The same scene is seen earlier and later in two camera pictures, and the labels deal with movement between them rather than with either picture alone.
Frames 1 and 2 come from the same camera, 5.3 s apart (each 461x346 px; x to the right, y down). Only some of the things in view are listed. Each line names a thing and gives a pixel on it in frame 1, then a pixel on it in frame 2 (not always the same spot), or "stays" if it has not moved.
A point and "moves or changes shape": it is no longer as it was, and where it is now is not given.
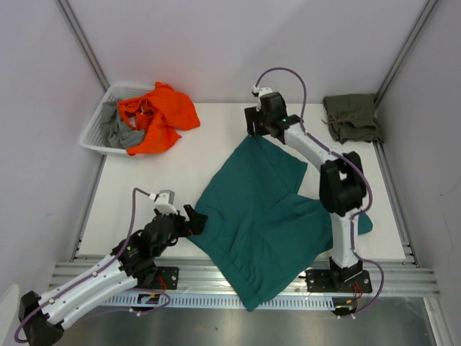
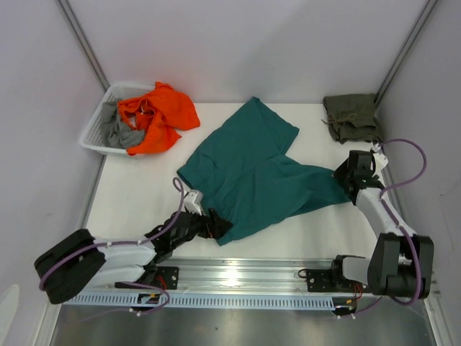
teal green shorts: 263,236 moves or changes shape
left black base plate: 166,278 stays
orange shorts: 160,115 stays
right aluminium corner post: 424,16 stays
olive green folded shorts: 353,118 stays
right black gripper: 252,116 to 339,174
